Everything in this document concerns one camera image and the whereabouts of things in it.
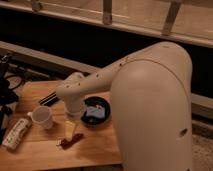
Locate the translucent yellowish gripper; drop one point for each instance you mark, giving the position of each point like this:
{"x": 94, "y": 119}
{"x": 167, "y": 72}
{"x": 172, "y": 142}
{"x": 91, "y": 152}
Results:
{"x": 70, "y": 127}

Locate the dried red chili pepper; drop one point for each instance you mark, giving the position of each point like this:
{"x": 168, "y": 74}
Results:
{"x": 64, "y": 143}

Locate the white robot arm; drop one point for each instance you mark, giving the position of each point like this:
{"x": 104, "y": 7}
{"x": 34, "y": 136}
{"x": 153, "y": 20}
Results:
{"x": 150, "y": 99}

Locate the black bowl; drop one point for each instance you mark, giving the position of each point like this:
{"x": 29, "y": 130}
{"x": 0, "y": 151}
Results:
{"x": 94, "y": 101}

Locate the black rectangular box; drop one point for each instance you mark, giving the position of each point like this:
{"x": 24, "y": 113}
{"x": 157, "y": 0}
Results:
{"x": 49, "y": 100}

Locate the blue sponge piece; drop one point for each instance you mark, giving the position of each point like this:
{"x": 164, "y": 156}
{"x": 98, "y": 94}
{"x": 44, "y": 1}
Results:
{"x": 95, "y": 111}

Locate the black camera tripod stand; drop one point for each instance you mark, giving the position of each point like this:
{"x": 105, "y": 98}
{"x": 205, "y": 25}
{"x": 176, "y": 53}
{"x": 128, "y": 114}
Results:
{"x": 7, "y": 96}

